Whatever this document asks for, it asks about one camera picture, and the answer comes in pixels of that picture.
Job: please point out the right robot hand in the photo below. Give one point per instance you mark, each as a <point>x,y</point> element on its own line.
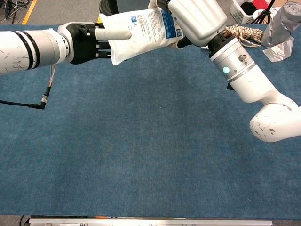
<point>200,18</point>

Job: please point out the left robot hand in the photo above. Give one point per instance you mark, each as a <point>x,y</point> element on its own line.
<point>80,47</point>

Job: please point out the white pouch with blue label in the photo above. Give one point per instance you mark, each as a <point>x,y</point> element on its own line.
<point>145,35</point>

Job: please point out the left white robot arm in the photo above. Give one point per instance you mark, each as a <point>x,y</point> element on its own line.
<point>23,51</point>

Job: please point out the white plastic laundry basket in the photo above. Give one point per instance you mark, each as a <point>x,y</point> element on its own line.
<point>237,11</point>

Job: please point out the person in black clothing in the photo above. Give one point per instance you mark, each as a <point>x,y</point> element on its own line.
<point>108,7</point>

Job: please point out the black cloth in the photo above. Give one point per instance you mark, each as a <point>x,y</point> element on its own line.
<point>248,9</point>

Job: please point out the red cloth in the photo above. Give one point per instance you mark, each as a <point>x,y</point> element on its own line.
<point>261,3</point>

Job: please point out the black tripod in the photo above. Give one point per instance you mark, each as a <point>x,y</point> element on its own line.
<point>263,15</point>

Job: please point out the grey plastic bag roll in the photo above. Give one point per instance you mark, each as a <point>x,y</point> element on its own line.
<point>279,23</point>

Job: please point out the blue felt table mat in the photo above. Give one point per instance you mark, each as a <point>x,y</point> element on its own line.
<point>117,141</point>

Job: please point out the aluminium profile rail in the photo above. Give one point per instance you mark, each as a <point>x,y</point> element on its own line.
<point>141,222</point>

